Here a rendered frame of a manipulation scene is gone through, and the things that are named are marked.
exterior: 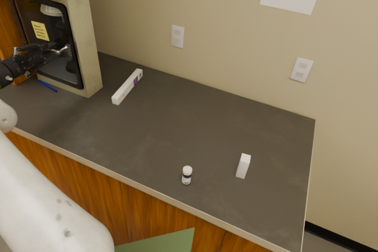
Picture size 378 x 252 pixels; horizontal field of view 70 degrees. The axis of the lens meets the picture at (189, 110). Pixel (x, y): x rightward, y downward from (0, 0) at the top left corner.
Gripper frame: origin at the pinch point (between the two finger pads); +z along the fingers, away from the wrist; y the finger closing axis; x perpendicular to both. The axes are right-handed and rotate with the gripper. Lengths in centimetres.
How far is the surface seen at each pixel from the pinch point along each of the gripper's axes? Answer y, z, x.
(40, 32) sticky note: 4.4, 4.1, 7.2
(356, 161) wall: -52, 48, -140
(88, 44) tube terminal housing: -0.3, 11.8, -10.9
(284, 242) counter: -31, -23, -108
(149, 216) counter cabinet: -55, -22, -57
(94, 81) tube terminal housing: -19.7, 11.5, -10.0
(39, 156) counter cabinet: -45, -22, 1
